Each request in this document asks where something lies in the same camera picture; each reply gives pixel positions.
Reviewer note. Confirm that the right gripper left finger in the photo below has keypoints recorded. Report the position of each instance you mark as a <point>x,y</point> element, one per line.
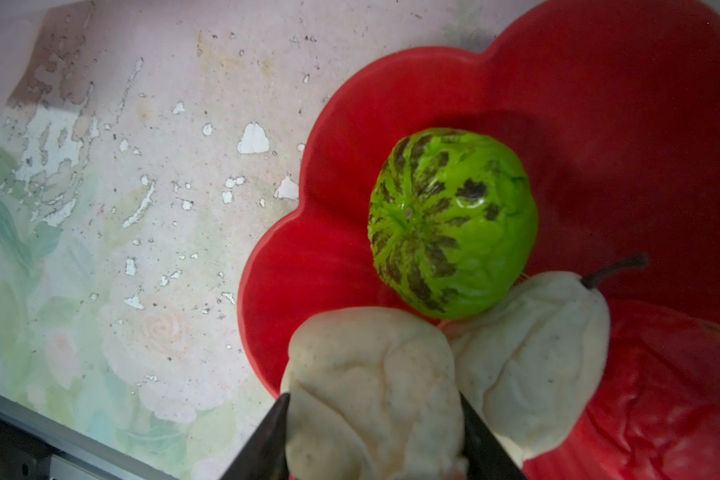
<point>263,456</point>

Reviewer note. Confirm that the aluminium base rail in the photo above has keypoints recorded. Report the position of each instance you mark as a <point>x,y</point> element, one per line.
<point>35,447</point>

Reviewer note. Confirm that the red flower-shaped bowl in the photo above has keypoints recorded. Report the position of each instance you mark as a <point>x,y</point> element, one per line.
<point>613,107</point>

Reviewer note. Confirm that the green fake fruit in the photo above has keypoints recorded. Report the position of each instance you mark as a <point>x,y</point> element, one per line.
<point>452,222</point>

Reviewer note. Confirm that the red fake apple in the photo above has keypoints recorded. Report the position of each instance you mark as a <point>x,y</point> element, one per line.
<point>656,413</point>

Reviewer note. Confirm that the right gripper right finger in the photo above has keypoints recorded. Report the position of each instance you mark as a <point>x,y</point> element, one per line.
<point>487,459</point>

